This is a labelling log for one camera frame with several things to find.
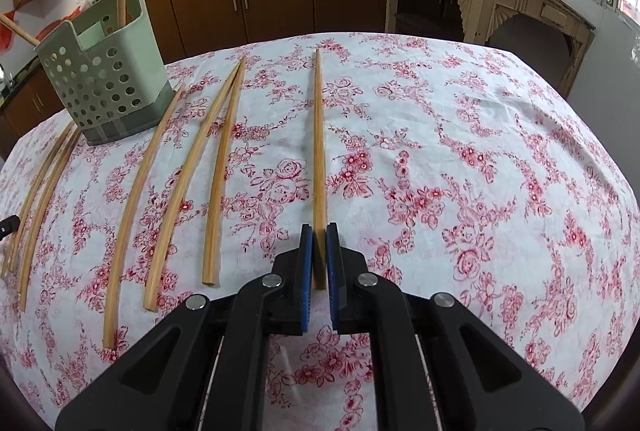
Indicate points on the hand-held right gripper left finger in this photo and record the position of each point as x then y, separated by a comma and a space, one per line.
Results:
307, 281

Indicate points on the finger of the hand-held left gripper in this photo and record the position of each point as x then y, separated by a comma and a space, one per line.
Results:
9, 227

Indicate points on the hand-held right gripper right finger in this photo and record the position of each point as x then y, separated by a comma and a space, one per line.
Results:
332, 281

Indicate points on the white perforated utensil holder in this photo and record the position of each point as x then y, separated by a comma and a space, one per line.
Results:
112, 76

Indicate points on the floral red white tablecloth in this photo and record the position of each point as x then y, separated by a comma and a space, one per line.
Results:
450, 211

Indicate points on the hanging red plastic bag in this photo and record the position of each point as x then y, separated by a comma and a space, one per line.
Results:
5, 38

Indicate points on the red basin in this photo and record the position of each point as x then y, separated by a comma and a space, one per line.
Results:
65, 18

